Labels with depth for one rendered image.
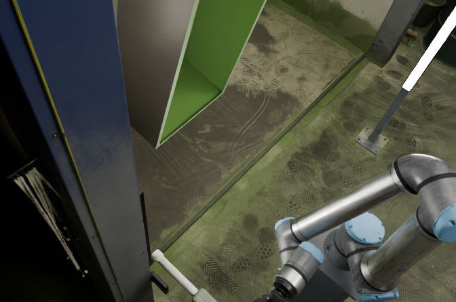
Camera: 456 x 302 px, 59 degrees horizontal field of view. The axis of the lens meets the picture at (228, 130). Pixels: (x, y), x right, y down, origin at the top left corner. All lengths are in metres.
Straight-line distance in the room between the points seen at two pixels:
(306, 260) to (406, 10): 2.55
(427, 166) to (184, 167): 1.79
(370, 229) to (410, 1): 2.17
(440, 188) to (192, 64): 1.82
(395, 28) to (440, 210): 2.59
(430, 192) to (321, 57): 2.57
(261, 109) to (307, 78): 0.55
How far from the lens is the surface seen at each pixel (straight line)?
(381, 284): 1.64
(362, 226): 1.73
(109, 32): 0.71
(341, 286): 1.90
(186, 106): 2.45
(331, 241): 1.89
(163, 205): 2.57
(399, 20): 3.59
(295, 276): 1.34
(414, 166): 1.25
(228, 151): 2.79
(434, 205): 1.20
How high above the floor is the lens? 2.35
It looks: 53 degrees down
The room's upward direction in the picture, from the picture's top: 11 degrees clockwise
